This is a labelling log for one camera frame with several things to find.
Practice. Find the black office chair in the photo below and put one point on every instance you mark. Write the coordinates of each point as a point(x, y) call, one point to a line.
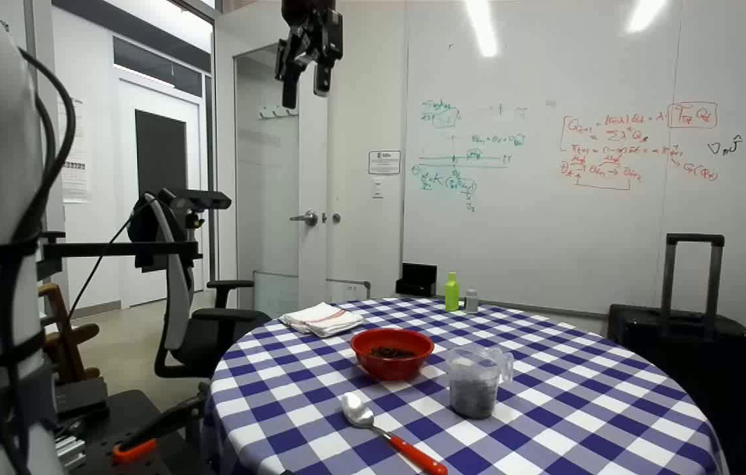
point(215, 339)

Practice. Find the black mounting bar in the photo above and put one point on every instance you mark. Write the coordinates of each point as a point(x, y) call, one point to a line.
point(100, 248)

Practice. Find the white towel with red stripes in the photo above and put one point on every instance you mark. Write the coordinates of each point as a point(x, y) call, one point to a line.
point(322, 317)

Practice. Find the black base platform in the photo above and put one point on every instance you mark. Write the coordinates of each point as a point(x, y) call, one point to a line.
point(118, 413)

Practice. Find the brown wooden stand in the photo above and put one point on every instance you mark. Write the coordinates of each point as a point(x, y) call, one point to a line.
point(61, 339)

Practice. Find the small grey bottle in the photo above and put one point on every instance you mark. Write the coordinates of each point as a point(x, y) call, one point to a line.
point(470, 305)

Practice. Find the clear plastic measuring cup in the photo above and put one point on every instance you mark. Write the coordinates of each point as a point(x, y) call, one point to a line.
point(476, 385)

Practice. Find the red bowl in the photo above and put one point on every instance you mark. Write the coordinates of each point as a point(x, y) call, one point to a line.
point(391, 352)

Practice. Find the black box behind table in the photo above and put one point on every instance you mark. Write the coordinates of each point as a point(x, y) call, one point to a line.
point(416, 281)

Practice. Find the blue white checkered tablecloth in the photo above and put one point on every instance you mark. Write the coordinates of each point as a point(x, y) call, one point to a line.
point(565, 397)

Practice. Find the paper sign on wall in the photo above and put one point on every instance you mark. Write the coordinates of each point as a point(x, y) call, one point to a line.
point(384, 161)

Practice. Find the white door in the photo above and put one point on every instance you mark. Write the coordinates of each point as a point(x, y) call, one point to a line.
point(271, 175)

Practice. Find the whiteboard with writing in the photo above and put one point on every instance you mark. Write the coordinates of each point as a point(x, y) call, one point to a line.
point(565, 220)

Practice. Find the green bottle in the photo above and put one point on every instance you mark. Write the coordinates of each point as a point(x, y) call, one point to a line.
point(451, 293)

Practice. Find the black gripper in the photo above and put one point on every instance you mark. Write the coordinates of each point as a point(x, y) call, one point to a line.
point(312, 34)

